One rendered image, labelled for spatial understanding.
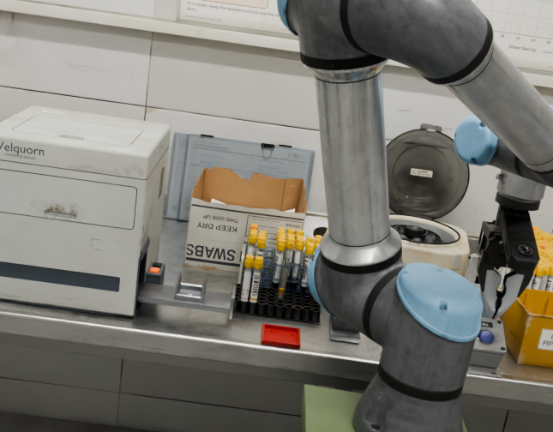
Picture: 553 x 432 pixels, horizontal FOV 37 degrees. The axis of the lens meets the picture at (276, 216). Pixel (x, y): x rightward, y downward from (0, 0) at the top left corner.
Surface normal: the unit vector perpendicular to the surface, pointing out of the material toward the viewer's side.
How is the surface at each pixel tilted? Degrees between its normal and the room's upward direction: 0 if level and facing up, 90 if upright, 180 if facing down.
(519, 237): 28
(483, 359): 120
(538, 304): 90
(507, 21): 93
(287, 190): 88
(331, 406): 2
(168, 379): 90
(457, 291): 9
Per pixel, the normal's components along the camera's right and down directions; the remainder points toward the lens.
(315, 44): -0.67, 0.42
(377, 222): 0.55, 0.35
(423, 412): 0.00, -0.02
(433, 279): 0.25, -0.89
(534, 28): 0.01, 0.37
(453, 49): 0.20, 0.57
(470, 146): -0.80, 0.07
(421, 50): -0.13, 0.74
